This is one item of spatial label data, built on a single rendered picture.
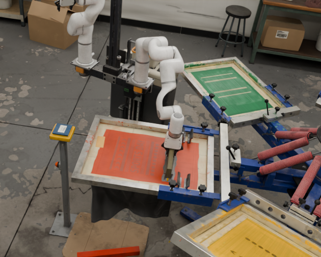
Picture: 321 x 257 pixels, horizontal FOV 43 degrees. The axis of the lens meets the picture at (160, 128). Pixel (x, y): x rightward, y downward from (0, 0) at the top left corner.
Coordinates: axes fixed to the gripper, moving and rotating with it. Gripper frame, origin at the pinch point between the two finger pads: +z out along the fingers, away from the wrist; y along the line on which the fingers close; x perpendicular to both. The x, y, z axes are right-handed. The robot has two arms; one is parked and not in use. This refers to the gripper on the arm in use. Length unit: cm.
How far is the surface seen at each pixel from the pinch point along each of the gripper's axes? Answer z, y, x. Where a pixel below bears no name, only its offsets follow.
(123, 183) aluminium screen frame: 2.0, 24.0, 28.0
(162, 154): 5.7, 4.7, -3.7
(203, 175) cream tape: 5.5, -20.8, 8.9
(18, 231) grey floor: 102, 103, 2
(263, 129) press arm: 9, -63, -49
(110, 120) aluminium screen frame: 2.6, 41.9, -25.2
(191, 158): 5.7, -13.3, -4.6
